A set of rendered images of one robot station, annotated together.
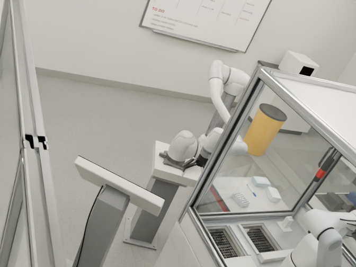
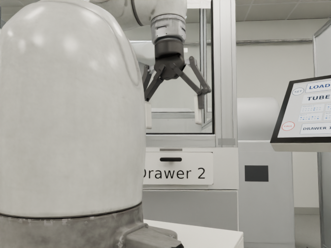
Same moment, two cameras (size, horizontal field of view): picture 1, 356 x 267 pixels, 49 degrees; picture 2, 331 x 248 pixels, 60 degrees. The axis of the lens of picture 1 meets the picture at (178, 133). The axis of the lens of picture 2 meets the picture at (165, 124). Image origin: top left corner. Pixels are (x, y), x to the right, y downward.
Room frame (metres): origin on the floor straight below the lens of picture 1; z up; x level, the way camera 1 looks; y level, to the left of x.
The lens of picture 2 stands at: (2.79, 0.22, 0.95)
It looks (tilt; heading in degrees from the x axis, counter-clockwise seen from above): 4 degrees up; 218
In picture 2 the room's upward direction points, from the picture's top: straight up
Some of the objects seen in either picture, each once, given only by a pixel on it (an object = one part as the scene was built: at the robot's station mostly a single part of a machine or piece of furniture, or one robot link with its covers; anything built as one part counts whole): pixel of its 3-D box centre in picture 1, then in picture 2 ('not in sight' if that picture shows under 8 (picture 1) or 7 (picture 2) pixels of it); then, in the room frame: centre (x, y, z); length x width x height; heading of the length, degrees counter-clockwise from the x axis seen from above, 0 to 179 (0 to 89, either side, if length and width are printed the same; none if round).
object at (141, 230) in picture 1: (154, 202); not in sight; (2.60, -0.06, 0.38); 0.30 x 0.30 x 0.76; 14
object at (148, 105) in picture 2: not in sight; (147, 115); (2.23, -0.28, 1.03); 0.03 x 0.01 x 0.07; 14
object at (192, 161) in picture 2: not in sight; (171, 168); (1.99, -0.39, 0.87); 0.29 x 0.02 x 0.11; 127
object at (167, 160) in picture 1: (172, 157); (85, 230); (2.59, -0.04, 0.86); 0.22 x 0.18 x 0.06; 100
